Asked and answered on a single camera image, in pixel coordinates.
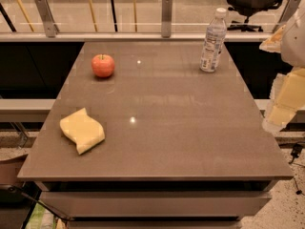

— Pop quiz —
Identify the red apple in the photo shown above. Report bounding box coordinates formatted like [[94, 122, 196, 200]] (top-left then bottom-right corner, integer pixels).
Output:
[[91, 54, 115, 78]]

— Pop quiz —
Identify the black office chair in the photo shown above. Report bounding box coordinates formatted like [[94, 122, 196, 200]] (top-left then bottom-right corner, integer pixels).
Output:
[[227, 0, 283, 32]]

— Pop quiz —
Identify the green white package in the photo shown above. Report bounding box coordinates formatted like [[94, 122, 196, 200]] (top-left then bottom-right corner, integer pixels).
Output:
[[25, 204, 55, 229]]

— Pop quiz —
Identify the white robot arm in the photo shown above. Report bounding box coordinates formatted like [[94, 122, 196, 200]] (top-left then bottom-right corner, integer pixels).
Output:
[[259, 6, 305, 134]]

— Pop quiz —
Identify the glass railing with metal posts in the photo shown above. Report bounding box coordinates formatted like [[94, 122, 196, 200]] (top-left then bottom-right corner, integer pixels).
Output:
[[0, 0, 305, 44]]

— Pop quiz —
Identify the yellow wavy sponge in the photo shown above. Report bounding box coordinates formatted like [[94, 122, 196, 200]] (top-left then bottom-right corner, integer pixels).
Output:
[[60, 108, 105, 155]]

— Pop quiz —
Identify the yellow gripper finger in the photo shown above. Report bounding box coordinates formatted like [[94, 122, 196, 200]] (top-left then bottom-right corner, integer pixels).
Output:
[[262, 68, 305, 134], [259, 25, 285, 53]]

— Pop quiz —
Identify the black power adapter with cable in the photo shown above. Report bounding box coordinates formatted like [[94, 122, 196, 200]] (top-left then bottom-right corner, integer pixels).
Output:
[[289, 142, 304, 196]]

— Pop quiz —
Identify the clear blue-label plastic bottle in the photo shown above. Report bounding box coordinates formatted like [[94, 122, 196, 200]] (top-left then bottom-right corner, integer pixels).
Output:
[[200, 8, 227, 73]]

